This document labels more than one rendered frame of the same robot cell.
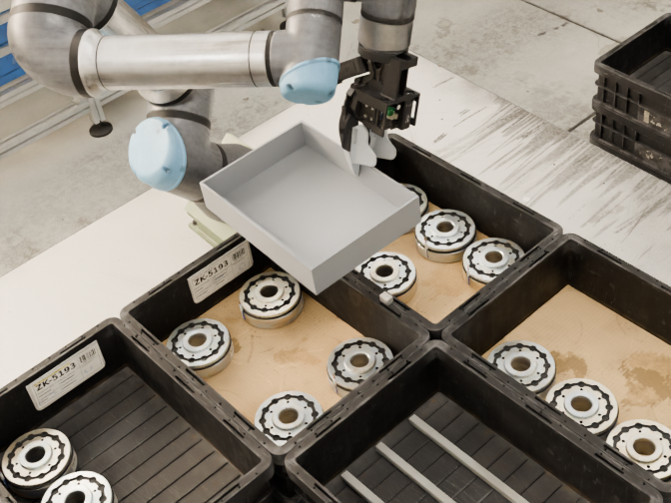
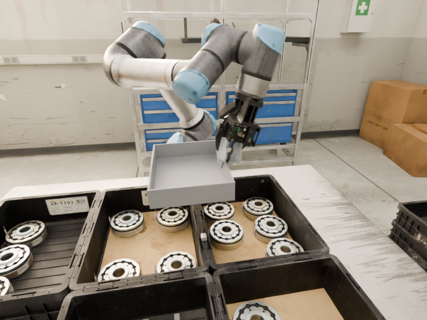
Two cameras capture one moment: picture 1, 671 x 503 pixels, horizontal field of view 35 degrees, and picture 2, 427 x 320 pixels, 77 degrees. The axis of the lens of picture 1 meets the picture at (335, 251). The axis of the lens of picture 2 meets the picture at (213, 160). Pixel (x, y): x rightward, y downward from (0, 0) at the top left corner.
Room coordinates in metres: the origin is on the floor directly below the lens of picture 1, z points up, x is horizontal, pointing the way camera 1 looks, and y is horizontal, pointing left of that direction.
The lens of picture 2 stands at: (0.65, -0.32, 1.41)
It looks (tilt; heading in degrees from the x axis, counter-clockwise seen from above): 26 degrees down; 26
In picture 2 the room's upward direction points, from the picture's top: straight up
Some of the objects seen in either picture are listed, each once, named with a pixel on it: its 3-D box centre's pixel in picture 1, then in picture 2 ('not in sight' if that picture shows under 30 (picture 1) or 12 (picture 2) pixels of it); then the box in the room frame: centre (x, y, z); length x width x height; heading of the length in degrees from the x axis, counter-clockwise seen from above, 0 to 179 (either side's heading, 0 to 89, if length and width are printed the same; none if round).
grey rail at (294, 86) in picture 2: not in sight; (221, 88); (3.03, 0.74, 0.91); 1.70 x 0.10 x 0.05; 125
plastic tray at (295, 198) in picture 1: (309, 202); (189, 168); (1.21, 0.03, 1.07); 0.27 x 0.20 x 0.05; 34
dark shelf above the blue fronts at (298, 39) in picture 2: not in sight; (243, 40); (3.34, 0.65, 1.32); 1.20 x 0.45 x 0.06; 125
